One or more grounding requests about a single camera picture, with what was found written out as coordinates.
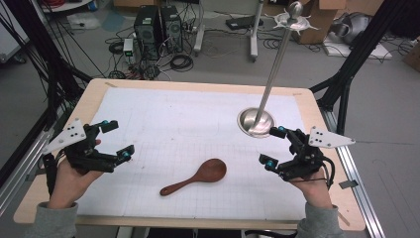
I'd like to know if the small grey tape strip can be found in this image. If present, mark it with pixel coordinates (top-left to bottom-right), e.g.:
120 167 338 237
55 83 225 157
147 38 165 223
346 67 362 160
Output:
339 179 360 190

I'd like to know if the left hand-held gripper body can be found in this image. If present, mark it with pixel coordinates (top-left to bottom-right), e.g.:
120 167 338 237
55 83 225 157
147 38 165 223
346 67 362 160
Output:
42 118 117 175

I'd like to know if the large black computer tower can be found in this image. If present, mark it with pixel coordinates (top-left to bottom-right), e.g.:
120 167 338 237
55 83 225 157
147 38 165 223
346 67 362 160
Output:
133 5 163 61

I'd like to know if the small box with green light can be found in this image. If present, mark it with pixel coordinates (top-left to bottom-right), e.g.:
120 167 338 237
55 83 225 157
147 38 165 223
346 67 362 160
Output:
122 38 135 64

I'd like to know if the person's right hand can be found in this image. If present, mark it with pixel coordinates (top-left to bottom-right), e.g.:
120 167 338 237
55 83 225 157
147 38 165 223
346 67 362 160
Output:
289 167 334 210

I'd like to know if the aluminium rail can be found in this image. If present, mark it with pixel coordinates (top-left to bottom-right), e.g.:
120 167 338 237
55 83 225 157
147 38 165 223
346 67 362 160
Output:
0 128 55 216
320 108 386 238

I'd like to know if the open cardboard box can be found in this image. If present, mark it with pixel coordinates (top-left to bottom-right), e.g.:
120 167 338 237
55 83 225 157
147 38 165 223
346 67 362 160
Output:
291 0 349 46

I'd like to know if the grey helmet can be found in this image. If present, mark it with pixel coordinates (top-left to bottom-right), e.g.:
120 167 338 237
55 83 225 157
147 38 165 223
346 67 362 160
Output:
331 12 373 46

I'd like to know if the coil of black cable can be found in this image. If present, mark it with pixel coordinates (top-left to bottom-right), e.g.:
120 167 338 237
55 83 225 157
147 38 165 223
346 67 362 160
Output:
169 54 194 72

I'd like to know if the person's left hand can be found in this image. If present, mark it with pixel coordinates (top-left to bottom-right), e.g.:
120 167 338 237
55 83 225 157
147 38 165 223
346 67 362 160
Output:
48 138 107 210

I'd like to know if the brown wooden spoon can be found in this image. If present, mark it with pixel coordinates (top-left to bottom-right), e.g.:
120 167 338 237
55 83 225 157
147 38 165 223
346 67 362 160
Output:
159 158 228 197

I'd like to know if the slim black computer tower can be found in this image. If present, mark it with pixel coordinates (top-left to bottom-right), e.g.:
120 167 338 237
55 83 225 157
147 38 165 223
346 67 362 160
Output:
160 5 184 55

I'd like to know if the flat black device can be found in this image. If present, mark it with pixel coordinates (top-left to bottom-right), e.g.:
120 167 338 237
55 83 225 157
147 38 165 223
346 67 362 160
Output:
225 15 264 31

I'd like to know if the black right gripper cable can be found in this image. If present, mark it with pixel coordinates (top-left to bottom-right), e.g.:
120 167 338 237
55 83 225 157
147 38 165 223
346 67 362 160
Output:
320 156 337 190

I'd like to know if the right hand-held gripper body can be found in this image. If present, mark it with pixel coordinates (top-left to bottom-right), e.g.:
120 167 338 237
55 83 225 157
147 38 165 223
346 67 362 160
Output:
276 126 357 182

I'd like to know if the white foam board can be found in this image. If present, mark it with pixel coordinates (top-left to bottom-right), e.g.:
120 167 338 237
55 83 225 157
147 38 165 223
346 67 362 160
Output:
322 35 394 60

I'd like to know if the white grid paper mat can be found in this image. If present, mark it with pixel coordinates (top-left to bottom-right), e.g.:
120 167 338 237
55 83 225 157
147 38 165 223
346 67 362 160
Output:
75 86 309 222

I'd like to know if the metal stand with hooks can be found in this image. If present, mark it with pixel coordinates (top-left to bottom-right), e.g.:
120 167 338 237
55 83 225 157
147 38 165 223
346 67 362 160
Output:
236 0 320 140

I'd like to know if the small cardboard box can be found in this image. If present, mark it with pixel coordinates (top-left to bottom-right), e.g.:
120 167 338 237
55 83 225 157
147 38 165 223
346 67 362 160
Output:
402 42 420 72

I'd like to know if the white stand leg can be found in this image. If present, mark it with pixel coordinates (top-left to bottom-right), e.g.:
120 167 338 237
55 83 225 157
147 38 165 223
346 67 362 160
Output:
193 0 206 57
249 0 265 62

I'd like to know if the black metal frame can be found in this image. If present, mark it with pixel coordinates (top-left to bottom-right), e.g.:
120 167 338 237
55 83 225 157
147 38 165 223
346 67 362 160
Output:
309 0 420 136
0 0 94 187

